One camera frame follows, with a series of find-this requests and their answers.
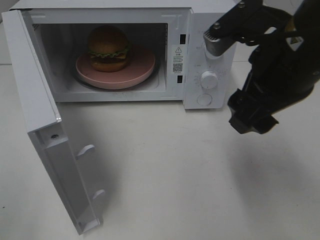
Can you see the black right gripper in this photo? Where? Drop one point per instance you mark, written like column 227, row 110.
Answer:
column 285, row 69

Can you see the round white door button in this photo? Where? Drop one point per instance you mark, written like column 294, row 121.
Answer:
column 204, row 99

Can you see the pink round plate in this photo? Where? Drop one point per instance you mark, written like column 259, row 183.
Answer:
column 141, row 65

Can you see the toy burger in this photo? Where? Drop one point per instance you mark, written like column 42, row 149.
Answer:
column 109, row 49

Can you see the white microwave door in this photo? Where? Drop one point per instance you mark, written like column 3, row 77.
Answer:
column 43, row 121

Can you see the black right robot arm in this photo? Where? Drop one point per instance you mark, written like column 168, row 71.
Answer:
column 285, row 67

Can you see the lower white microwave knob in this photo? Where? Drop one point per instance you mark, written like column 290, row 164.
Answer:
column 208, row 80

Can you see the glass microwave turntable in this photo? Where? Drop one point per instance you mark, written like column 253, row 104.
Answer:
column 151, row 83

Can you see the white microwave oven body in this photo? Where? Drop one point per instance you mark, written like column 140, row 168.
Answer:
column 172, row 29

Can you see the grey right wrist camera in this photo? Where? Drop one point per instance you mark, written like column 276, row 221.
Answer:
column 221, row 35

